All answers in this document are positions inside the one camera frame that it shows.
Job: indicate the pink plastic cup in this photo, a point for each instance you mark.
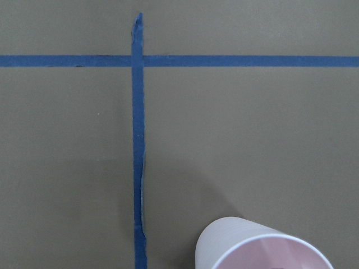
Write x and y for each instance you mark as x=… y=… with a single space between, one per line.
x=233 y=242

